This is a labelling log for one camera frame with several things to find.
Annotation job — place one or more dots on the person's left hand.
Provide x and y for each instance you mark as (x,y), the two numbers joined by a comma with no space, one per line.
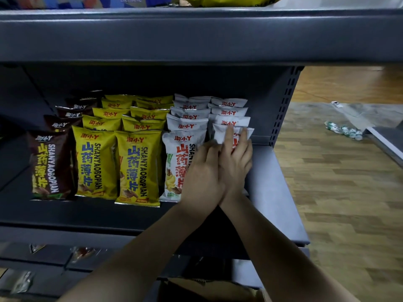
(201,182)

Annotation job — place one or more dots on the large yellow crisp bag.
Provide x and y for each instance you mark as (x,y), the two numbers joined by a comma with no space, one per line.
(233,1)

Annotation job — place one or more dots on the person's left forearm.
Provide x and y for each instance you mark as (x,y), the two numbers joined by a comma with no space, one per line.
(135,264)

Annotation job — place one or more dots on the person's right forearm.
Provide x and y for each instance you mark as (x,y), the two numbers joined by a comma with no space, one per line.
(283,264)

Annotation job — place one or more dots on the brown cardboard box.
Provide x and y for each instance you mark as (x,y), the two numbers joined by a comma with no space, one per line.
(207,290)

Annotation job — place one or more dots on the white edged shelving rack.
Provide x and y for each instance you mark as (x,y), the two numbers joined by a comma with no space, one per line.
(387,141)

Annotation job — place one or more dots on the person's right hand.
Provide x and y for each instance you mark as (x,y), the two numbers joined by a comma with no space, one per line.
(236,166)

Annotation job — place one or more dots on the white snack packet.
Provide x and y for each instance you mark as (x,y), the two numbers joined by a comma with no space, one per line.
(218,132)
(176,163)
(230,102)
(190,113)
(190,105)
(228,110)
(192,97)
(230,120)
(187,123)

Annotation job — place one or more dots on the dark blue metal shelf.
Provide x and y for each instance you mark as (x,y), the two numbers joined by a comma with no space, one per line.
(270,191)

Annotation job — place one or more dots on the blue printed drink carton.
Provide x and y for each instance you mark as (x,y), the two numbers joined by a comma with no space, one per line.
(94,2)

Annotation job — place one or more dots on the clear plastic sheet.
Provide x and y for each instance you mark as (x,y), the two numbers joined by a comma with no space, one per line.
(368,113)

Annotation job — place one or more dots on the clear plastic water bottle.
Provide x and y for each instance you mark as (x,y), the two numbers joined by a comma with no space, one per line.
(343,130)

